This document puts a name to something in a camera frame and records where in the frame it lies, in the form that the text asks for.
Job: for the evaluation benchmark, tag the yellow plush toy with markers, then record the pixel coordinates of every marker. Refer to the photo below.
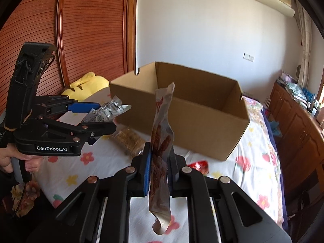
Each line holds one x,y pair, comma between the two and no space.
86,86

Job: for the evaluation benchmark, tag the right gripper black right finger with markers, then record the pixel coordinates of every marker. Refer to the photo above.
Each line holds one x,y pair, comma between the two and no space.
171,171

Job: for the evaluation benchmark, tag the silver grey snack pouch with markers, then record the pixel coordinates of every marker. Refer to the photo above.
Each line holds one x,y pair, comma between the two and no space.
107,112

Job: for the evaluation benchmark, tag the floral white bed sheet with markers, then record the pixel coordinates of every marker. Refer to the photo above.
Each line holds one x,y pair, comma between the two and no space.
98,197

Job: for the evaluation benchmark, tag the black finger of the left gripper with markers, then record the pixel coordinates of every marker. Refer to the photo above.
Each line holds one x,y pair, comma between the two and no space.
94,130

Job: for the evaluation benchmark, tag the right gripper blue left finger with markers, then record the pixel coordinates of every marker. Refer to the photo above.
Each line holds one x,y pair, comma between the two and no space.
147,164

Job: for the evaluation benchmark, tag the red white snack pouch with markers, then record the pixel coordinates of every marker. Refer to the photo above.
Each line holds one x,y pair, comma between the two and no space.
201,166

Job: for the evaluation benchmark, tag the brown wooden wardrobe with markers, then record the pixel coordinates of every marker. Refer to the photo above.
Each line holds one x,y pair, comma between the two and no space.
90,35

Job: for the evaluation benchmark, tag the brown wooden sideboard cabinet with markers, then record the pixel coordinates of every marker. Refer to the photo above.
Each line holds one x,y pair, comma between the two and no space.
300,148

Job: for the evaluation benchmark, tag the white chicken feet snack bag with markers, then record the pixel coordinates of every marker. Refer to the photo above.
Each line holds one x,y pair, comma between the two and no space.
162,138

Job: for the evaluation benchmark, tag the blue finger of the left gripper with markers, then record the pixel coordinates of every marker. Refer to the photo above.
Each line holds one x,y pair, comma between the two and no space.
83,107

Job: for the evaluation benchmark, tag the white wall switch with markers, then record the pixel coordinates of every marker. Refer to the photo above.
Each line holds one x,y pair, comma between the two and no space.
248,57

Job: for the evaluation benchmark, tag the person's left hand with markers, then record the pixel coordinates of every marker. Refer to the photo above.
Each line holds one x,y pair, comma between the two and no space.
10,153

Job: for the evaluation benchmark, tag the patterned window curtain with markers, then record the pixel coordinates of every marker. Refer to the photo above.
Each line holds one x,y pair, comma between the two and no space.
306,33

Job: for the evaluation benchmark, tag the brown cardboard box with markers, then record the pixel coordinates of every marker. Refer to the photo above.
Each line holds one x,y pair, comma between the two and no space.
207,113

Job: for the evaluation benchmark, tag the brown grain snack bar pack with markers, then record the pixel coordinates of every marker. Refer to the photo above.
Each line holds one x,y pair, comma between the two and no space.
130,141

